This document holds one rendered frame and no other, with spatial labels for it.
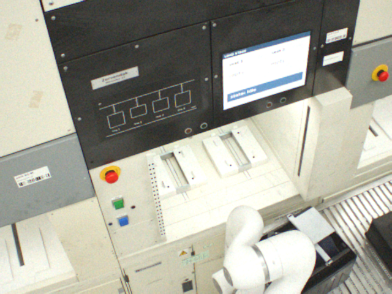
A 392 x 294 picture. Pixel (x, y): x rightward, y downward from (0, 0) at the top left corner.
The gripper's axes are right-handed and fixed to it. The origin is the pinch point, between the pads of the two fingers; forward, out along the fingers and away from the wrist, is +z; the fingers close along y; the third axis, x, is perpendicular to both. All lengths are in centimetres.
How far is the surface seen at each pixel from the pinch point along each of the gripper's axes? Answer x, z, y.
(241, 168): -16, 10, -47
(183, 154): -14, -6, -65
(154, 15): 81, -27, -32
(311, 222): 2.9, 7.3, -1.4
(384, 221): -19.4, 43.7, 5.5
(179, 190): -16, -16, -51
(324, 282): -15.9, 4.9, 13.5
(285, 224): -6.8, 4.1, -10.4
